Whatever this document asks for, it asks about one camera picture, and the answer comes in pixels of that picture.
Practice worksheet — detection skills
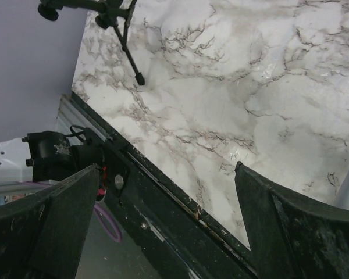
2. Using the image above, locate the black tripod shock mount stand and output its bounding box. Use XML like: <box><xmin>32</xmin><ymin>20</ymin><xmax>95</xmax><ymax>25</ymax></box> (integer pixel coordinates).
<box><xmin>37</xmin><ymin>0</ymin><xmax>145</xmax><ymax>86</ymax></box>

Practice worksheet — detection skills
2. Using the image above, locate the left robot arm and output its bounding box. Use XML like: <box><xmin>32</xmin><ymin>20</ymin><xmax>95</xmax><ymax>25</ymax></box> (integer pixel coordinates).
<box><xmin>0</xmin><ymin>128</ymin><xmax>104</xmax><ymax>195</ymax></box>

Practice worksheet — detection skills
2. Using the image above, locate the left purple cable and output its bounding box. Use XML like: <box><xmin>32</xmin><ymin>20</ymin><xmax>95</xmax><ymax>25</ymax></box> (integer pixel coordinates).
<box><xmin>92</xmin><ymin>180</ymin><xmax>123</xmax><ymax>243</ymax></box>

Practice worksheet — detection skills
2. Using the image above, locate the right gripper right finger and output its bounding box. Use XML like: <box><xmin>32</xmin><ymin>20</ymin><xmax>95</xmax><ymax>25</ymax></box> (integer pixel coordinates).
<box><xmin>234</xmin><ymin>162</ymin><xmax>349</xmax><ymax>278</ymax></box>

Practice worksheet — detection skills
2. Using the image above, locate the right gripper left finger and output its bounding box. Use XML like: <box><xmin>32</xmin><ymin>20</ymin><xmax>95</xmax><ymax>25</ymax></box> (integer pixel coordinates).
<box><xmin>0</xmin><ymin>164</ymin><xmax>100</xmax><ymax>278</ymax></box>

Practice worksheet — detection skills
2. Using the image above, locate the black front mounting rail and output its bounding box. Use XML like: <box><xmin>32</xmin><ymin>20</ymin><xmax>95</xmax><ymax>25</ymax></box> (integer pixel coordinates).
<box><xmin>70</xmin><ymin>94</ymin><xmax>257</xmax><ymax>278</ymax></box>

